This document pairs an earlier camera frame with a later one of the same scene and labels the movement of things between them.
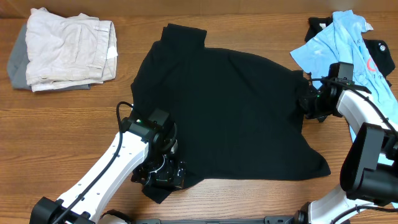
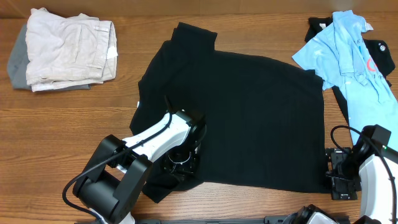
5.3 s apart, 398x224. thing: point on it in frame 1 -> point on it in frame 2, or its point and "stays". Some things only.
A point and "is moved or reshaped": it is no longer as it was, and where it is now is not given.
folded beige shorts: (69, 51) stays
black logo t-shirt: (379, 49) stays
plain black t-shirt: (237, 115) is moved or reshaped
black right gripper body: (314, 105) -> (346, 179)
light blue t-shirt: (341, 41) stays
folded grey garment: (17, 65) stays
